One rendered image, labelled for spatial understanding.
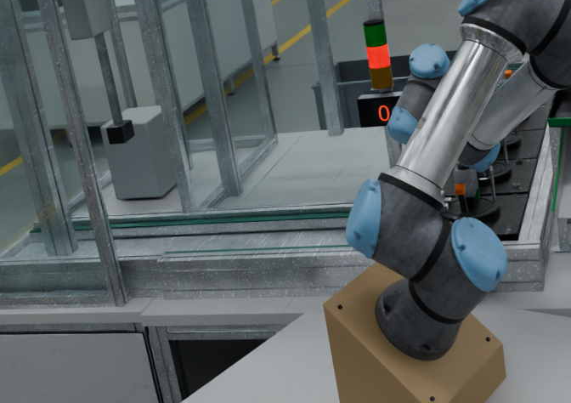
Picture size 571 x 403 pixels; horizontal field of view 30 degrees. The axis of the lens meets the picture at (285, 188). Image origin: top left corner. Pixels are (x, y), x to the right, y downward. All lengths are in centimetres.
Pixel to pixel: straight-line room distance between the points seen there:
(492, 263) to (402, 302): 18
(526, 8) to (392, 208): 39
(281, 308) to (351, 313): 60
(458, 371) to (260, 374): 46
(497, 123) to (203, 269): 85
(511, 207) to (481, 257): 79
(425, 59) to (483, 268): 55
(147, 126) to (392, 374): 164
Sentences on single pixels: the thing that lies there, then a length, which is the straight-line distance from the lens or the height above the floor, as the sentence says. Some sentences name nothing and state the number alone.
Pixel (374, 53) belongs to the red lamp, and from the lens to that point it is 250.
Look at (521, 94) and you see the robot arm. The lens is 193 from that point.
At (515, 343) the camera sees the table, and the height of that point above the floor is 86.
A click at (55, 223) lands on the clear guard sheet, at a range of 260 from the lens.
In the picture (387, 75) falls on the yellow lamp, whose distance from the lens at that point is 251.
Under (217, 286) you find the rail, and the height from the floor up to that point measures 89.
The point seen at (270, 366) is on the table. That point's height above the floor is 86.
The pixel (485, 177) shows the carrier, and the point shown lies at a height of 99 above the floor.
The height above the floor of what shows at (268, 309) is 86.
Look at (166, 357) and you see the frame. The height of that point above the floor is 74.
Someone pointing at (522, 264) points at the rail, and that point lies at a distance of 231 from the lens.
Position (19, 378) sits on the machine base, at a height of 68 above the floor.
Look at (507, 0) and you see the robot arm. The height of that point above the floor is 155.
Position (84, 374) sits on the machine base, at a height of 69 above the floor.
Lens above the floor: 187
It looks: 18 degrees down
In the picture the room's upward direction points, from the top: 10 degrees counter-clockwise
